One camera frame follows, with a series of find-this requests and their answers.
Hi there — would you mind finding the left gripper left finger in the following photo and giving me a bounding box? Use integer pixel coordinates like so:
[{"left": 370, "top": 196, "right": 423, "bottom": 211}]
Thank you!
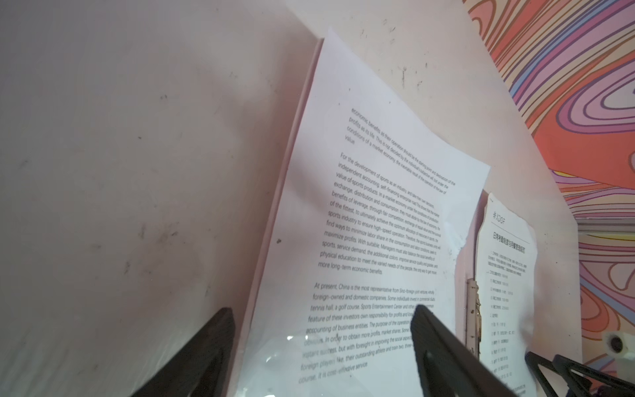
[{"left": 132, "top": 308, "right": 236, "bottom": 397}]

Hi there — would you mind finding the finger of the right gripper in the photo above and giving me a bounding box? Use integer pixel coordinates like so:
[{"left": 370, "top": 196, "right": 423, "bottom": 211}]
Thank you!
[
  {"left": 552, "top": 355, "right": 634, "bottom": 397},
  {"left": 524, "top": 352, "right": 564, "bottom": 397}
]

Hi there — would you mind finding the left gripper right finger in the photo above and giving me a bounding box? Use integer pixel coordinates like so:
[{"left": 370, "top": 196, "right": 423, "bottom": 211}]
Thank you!
[{"left": 410, "top": 305, "right": 514, "bottom": 397}]

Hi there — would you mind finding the pink folder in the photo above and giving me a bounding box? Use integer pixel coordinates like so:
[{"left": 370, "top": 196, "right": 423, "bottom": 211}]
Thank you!
[{"left": 225, "top": 36, "right": 489, "bottom": 397}]

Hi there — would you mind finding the printed paper sheet bottom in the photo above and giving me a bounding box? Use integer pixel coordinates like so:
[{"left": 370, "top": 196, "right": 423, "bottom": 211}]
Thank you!
[{"left": 476, "top": 194, "right": 537, "bottom": 396}]

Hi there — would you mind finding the printed paper sheet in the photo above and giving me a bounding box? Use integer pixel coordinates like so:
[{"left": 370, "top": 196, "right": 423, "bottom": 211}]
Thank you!
[
  {"left": 232, "top": 26, "right": 492, "bottom": 397},
  {"left": 476, "top": 194, "right": 537, "bottom": 396}
]

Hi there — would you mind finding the printed paper sheet top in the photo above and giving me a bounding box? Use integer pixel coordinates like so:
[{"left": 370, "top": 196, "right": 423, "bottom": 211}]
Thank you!
[{"left": 232, "top": 26, "right": 492, "bottom": 397}]

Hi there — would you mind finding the metal folder clip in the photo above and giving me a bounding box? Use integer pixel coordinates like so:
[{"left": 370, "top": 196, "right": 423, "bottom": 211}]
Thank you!
[{"left": 466, "top": 278, "right": 482, "bottom": 358}]

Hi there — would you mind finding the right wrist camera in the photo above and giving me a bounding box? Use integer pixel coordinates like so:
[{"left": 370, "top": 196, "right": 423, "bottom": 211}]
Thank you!
[{"left": 602, "top": 331, "right": 635, "bottom": 362}]

